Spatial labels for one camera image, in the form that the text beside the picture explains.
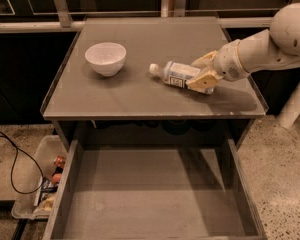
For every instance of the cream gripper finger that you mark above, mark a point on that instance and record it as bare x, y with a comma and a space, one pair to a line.
205, 60
207, 78

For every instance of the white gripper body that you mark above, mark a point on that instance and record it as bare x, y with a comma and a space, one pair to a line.
227, 62

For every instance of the blue plastic bottle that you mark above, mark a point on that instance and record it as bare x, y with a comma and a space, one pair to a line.
177, 74

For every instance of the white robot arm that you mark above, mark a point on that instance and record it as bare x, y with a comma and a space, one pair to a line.
276, 48

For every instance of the open grey drawer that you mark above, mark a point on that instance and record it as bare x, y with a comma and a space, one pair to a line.
154, 193

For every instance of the orange bottle in bin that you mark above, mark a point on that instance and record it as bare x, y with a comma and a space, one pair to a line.
60, 161

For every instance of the white metal railing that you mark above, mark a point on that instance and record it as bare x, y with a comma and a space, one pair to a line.
35, 16

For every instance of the white ceramic bowl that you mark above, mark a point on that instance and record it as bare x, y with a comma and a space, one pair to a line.
107, 58

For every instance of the grey cabinet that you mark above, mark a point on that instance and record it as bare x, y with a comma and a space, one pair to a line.
80, 94

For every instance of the clear plastic bin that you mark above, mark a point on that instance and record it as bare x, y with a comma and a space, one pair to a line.
32, 178

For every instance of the red item in bin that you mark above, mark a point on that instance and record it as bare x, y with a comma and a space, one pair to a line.
56, 178

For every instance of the dark packet in bin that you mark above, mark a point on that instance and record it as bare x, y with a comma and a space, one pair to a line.
47, 188

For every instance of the yellow item in bin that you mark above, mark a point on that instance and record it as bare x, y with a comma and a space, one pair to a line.
47, 203

